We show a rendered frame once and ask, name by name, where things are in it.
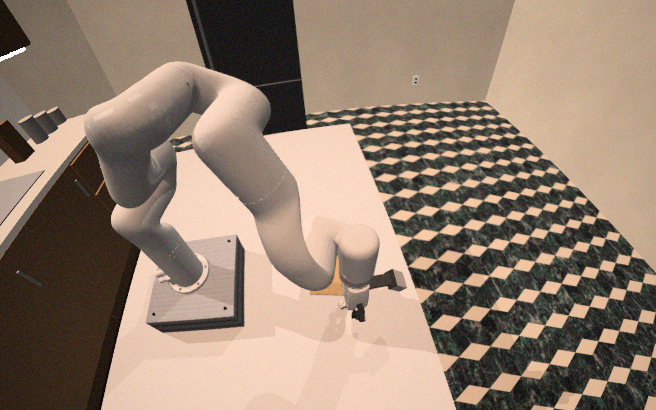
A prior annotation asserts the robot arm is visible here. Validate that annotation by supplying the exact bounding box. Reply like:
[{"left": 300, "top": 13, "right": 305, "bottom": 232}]
[{"left": 84, "top": 62, "right": 407, "bottom": 294}]

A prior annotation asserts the tan mat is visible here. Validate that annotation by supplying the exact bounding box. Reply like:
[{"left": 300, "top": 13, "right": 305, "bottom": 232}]
[{"left": 310, "top": 256, "right": 343, "bottom": 295}]

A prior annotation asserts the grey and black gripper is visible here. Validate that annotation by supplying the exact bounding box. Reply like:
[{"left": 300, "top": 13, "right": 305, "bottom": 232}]
[{"left": 341, "top": 281, "right": 372, "bottom": 322}]

